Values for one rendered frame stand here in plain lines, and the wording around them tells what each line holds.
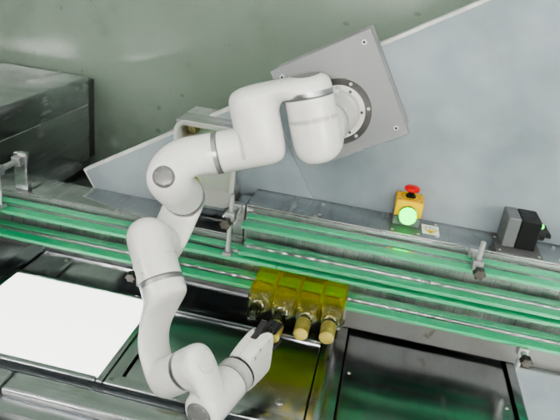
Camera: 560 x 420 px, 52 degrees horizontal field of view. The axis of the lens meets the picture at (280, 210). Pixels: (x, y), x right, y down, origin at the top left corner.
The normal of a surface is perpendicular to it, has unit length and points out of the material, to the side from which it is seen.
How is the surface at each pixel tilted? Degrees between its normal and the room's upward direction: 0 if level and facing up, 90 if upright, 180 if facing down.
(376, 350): 89
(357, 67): 5
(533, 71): 0
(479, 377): 90
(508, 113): 0
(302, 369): 90
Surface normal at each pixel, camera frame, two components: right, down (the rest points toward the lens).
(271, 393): 0.11, -0.91
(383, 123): -0.26, 0.33
